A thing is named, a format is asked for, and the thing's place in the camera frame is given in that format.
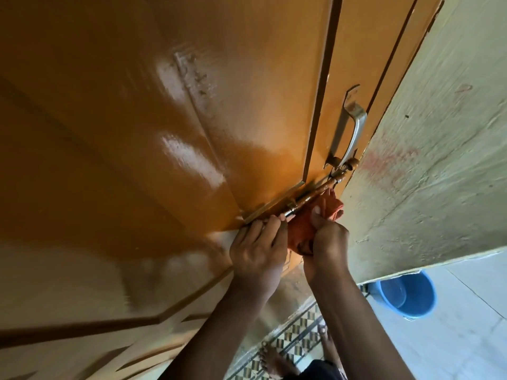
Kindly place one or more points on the person's right forearm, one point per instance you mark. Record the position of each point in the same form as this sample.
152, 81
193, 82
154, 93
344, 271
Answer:
356, 328

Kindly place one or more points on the person's left hand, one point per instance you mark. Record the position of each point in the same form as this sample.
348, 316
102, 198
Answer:
255, 253

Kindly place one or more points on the orange cleaning cloth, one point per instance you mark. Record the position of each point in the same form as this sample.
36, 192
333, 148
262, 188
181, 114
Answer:
313, 221

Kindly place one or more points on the person's right foot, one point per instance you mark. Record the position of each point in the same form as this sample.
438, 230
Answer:
328, 344

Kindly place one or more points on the person's foot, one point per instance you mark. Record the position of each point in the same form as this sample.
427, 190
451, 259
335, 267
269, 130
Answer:
277, 362
328, 344

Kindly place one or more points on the person's right hand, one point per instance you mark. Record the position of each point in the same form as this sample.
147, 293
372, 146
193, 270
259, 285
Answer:
326, 243

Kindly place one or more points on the person's left forearm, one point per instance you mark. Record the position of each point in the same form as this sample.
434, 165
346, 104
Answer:
214, 336

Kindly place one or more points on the person's left fingers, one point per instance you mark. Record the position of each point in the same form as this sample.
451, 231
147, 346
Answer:
263, 227

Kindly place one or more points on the person's right thumb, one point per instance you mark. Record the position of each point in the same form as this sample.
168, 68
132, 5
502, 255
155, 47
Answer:
316, 219

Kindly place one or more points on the person's left foot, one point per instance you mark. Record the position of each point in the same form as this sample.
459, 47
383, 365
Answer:
277, 362

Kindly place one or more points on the brown wooden door frame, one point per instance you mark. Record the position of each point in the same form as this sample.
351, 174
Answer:
400, 55

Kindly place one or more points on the brown wooden door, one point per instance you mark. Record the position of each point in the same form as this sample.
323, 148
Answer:
158, 154

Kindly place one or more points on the blue plastic bucket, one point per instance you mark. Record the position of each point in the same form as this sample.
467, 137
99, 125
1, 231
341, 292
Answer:
404, 292

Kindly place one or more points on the person's dark shorts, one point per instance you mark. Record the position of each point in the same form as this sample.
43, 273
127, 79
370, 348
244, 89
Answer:
321, 371

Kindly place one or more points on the brass door latch bolt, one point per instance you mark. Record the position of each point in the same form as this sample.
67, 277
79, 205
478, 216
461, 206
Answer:
305, 199

